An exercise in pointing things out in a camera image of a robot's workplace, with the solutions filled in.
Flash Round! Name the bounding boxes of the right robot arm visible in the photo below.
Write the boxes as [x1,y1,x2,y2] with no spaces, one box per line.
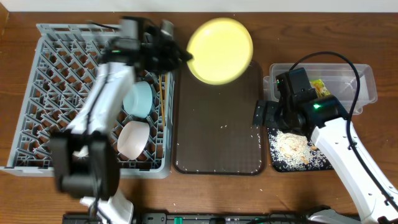
[253,68,397,223]

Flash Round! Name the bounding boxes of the clear plastic bin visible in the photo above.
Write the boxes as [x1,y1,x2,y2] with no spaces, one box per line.
[263,63,377,114]

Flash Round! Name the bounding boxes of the pink bowl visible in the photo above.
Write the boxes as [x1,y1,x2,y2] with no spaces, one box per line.
[117,121,150,160]

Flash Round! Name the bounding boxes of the rice and food scraps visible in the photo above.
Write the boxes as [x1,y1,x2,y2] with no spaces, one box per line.
[269,129,320,169]

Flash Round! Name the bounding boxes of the black rectangular tray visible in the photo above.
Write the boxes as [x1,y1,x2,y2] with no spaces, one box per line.
[267,128,333,172]

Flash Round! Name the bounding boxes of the green snack wrapper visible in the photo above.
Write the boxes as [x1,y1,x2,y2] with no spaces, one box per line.
[310,79,331,98]

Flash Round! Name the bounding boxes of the yellow plate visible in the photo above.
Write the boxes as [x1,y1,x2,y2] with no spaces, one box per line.
[187,17,254,85]

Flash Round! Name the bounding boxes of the dark brown serving tray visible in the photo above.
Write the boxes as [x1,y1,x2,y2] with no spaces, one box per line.
[172,61,266,176]

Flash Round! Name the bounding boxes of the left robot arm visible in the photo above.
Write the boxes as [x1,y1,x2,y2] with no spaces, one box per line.
[49,26,193,223]

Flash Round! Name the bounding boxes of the white cup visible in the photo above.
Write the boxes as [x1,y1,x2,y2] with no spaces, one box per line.
[73,146,88,158]

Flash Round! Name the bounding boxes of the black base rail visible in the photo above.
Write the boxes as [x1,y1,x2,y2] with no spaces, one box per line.
[62,212,312,224]

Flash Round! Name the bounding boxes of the light blue bowl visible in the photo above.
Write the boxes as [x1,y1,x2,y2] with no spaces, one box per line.
[123,82,152,118]

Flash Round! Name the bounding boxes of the wooden chopstick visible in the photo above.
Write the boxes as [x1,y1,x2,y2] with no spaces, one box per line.
[164,73,169,104]
[158,75,165,127]

